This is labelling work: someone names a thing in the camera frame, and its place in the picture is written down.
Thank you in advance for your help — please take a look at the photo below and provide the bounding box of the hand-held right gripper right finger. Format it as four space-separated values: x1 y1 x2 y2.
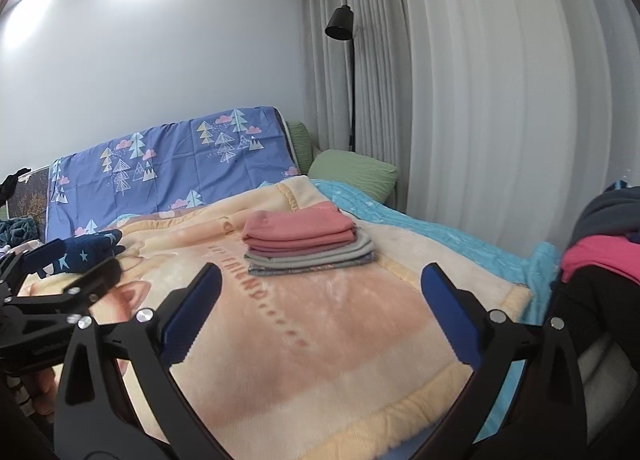
421 263 587 460

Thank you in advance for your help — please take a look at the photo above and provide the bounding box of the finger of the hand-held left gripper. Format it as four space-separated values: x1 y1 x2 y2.
0 239 68 298
15 257 123 316

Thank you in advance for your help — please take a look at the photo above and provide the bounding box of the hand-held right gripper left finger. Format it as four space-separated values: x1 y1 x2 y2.
52 263 223 460

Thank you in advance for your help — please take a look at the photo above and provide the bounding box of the pink knit shirt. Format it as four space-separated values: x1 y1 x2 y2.
241 205 357 253

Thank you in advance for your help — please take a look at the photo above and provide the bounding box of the person's left hand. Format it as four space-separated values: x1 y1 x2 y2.
15 367 58 418

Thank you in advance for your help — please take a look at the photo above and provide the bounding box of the dark teal cloth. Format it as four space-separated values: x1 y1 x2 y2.
0 217 41 247

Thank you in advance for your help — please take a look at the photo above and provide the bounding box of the navy star fleece garment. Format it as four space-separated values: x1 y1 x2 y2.
20 229 126 273

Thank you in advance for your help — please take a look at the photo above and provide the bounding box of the turquoise bed sheet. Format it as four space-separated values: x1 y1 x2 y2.
310 179 561 446

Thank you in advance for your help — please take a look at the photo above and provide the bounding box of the cream plush printed blanket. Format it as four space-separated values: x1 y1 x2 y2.
20 175 533 446

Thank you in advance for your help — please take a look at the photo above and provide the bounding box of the folded grey garment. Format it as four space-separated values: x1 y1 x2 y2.
244 233 375 269

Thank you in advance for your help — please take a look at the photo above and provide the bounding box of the folded patterned garment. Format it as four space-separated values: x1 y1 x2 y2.
247 253 377 277

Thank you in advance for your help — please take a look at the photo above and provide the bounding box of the black garment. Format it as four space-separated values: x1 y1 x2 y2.
545 267 640 357

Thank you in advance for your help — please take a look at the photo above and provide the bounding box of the purple tree print cover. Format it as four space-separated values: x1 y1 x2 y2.
46 106 301 243

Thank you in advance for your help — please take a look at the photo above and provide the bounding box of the bright pink garment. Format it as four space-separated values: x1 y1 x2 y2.
560 234 640 287

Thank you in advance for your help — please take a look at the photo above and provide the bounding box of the large green pillow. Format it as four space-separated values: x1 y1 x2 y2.
307 149 400 202

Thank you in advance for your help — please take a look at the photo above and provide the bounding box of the small green pillow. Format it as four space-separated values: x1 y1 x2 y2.
286 121 314 176

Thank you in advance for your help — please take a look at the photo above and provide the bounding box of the grey curtain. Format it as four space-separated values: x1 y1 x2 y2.
300 0 640 261

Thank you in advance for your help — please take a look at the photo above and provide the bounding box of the black floor lamp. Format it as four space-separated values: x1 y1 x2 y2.
325 5 357 152

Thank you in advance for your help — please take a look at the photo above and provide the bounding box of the dark tree wall poster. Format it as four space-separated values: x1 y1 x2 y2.
7 167 53 218

